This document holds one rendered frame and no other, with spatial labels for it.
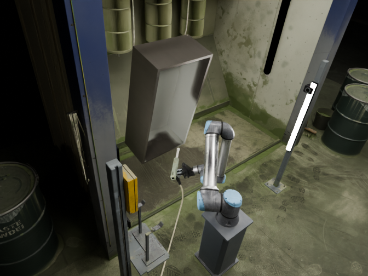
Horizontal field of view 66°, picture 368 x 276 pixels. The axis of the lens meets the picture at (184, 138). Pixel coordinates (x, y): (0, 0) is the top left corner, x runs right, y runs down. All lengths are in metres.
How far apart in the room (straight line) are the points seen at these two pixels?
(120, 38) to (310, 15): 2.19
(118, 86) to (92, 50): 2.28
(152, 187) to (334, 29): 2.69
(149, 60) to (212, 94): 2.49
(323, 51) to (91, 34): 2.85
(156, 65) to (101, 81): 0.68
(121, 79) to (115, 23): 0.80
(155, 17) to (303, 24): 1.76
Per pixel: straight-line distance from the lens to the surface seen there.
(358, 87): 4.67
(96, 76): 1.65
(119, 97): 3.83
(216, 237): 2.45
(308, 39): 3.87
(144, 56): 2.33
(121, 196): 1.48
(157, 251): 2.03
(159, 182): 3.43
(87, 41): 1.56
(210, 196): 2.21
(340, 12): 3.68
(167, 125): 3.47
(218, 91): 4.75
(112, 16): 3.36
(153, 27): 3.68
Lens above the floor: 2.56
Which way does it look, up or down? 38 degrees down
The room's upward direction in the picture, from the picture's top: 5 degrees clockwise
